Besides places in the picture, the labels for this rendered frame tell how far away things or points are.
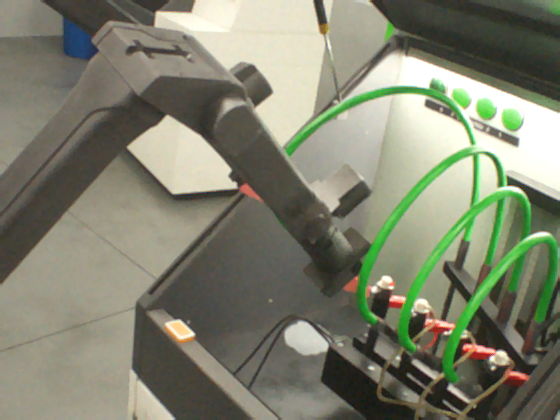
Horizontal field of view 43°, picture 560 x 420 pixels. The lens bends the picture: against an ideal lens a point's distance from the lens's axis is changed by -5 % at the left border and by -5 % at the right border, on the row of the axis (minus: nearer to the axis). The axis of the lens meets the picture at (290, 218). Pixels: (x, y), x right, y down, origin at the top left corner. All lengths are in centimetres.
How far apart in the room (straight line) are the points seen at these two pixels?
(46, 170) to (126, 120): 8
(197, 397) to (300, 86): 316
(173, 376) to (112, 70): 81
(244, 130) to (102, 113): 14
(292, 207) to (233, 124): 30
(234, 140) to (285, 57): 349
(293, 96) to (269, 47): 35
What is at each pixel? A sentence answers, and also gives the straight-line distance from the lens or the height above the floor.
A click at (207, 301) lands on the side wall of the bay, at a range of 141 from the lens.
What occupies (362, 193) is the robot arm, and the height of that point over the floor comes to 129.
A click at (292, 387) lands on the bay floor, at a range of 140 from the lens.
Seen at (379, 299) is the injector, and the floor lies 109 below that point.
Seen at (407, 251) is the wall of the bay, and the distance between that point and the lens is 154.
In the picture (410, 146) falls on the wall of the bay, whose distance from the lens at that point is 150.
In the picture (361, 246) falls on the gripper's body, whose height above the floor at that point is 121.
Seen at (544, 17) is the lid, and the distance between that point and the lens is 114.
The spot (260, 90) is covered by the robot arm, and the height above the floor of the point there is 139.
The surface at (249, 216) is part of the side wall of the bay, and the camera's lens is 138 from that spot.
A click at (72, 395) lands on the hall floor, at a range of 265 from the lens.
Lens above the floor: 167
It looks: 24 degrees down
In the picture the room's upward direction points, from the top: 10 degrees clockwise
